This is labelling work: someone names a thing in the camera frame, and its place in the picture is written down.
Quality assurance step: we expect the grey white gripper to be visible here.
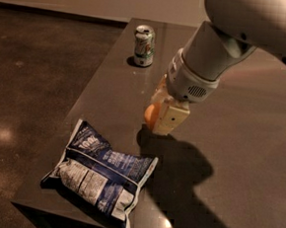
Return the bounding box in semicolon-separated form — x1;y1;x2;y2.
150;48;219;135

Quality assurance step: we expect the orange fruit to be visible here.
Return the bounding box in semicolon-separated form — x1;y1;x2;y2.
144;103;161;129

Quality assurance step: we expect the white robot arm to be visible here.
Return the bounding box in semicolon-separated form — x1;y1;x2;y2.
144;0;286;135

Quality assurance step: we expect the blue chip bag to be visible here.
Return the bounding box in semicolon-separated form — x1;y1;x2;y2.
40;120;158;228

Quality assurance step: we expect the green soda can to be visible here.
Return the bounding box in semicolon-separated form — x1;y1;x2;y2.
133;25;155;67

